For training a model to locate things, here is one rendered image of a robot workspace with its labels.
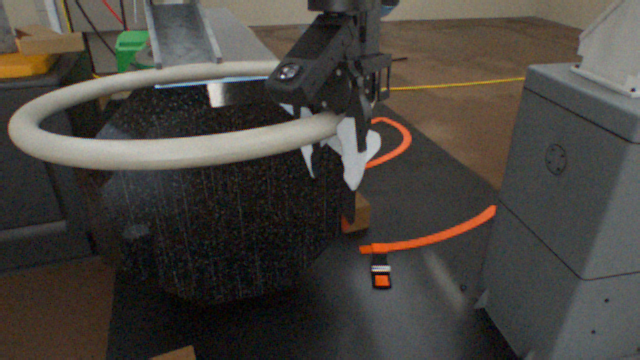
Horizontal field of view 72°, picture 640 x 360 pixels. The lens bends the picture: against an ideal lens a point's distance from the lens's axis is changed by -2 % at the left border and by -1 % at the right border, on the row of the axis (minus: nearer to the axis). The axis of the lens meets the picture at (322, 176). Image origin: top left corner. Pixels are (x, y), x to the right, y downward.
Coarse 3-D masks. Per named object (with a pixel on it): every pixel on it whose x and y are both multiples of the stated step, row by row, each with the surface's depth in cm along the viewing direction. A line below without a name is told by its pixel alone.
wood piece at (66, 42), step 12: (24, 36) 162; (36, 36) 162; (48, 36) 162; (60, 36) 162; (72, 36) 162; (24, 48) 156; (36, 48) 157; (48, 48) 159; (60, 48) 160; (72, 48) 162; (84, 48) 165
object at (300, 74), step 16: (320, 16) 47; (336, 16) 46; (304, 32) 46; (320, 32) 45; (336, 32) 44; (352, 32) 45; (304, 48) 44; (320, 48) 43; (336, 48) 44; (288, 64) 43; (304, 64) 42; (320, 64) 42; (336, 64) 44; (272, 80) 42; (288, 80) 41; (304, 80) 41; (320, 80) 43; (272, 96) 43; (288, 96) 41; (304, 96) 41
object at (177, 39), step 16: (144, 0) 98; (192, 0) 105; (160, 16) 102; (176, 16) 103; (192, 16) 104; (160, 32) 97; (176, 32) 97; (192, 32) 98; (208, 32) 90; (160, 48) 92; (176, 48) 92; (192, 48) 93; (208, 48) 91; (160, 64) 80; (176, 64) 88; (192, 80) 84; (208, 80) 85
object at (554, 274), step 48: (528, 96) 120; (576, 96) 103; (624, 96) 96; (528, 144) 122; (576, 144) 104; (624, 144) 91; (528, 192) 124; (576, 192) 106; (624, 192) 95; (528, 240) 126; (576, 240) 107; (624, 240) 102; (480, 288) 156; (528, 288) 128; (576, 288) 109; (624, 288) 111; (528, 336) 130; (576, 336) 117; (624, 336) 123
